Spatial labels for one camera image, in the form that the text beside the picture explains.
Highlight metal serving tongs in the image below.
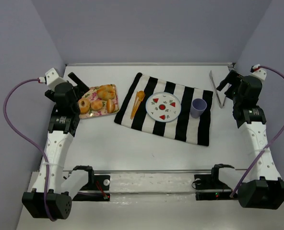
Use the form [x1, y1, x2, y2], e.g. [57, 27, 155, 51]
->
[209, 71, 226, 109]

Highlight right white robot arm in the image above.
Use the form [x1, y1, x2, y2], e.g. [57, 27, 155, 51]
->
[211, 69, 284, 210]

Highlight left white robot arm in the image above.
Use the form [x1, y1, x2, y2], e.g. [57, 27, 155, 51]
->
[22, 68, 95, 221]

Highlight round bread roll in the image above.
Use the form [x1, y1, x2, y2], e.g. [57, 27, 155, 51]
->
[90, 100, 103, 111]

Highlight twisted golden bread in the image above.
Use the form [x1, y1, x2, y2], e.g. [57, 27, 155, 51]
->
[96, 84, 116, 101]

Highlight purple cup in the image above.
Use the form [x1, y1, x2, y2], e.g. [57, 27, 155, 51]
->
[190, 98, 207, 118]

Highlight split sandwich bun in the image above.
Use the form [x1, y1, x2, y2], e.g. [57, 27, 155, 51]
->
[106, 99, 115, 114]

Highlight black white striped cloth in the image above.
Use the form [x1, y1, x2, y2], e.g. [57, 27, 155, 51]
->
[114, 72, 213, 146]

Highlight orange plastic spoon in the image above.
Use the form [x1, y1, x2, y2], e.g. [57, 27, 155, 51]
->
[131, 91, 145, 118]

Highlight watermelon pattern plate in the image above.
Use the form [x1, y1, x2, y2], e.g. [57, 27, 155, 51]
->
[145, 92, 181, 123]

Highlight sugared ring donut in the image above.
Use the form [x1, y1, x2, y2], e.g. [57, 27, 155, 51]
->
[78, 98, 90, 114]

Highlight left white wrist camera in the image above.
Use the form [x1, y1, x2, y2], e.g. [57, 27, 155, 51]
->
[38, 68, 66, 91]

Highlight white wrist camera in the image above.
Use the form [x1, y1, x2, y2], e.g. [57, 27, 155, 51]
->
[38, 68, 66, 91]
[250, 64, 267, 82]

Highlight metal table rail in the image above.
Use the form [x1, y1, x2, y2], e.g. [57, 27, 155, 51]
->
[65, 62, 234, 68]

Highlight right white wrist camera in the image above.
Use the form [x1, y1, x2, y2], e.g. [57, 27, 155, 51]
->
[250, 64, 267, 82]

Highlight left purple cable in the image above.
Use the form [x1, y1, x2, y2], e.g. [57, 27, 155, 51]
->
[3, 78, 59, 222]

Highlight purple cable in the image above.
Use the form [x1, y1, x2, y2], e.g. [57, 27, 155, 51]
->
[229, 65, 284, 198]
[3, 78, 59, 222]

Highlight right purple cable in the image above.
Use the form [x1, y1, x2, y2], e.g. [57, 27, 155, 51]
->
[229, 65, 284, 198]

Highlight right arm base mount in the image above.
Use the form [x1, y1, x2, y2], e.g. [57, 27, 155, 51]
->
[191, 174, 238, 201]

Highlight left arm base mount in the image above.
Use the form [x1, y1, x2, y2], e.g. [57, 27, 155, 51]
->
[72, 174, 111, 202]

